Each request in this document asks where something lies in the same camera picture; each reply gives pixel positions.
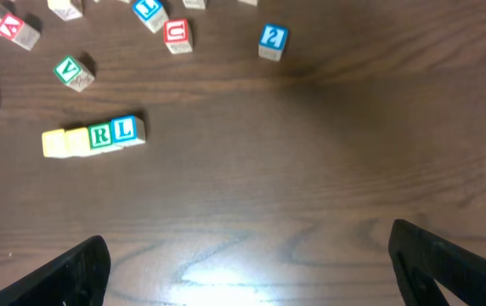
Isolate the yellow O block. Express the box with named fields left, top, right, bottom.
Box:
left=65, top=127, right=98, bottom=157

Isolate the yellow C block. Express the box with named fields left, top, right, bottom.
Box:
left=42, top=129, right=71, bottom=158

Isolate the red U block right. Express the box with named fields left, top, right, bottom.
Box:
left=163, top=19, right=193, bottom=54

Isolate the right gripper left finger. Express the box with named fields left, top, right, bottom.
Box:
left=0, top=235, right=111, bottom=306

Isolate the red A block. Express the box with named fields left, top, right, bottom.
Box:
left=0, top=14, right=41, bottom=51

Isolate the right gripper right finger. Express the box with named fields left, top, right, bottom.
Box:
left=388, top=219, right=486, bottom=306

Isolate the green V block centre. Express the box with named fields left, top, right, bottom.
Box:
left=53, top=55, right=95, bottom=93

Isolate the green R block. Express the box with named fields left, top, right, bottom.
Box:
left=88, top=122, right=122, bottom=154

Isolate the blue L block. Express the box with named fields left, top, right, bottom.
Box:
left=110, top=116, right=146, bottom=147

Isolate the blue I block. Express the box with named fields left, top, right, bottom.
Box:
left=133, top=0, right=169, bottom=33

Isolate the yellow S block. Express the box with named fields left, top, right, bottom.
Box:
left=47, top=0, right=83, bottom=21

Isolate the blue 2 block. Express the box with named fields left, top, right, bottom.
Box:
left=258, top=24, right=289, bottom=61

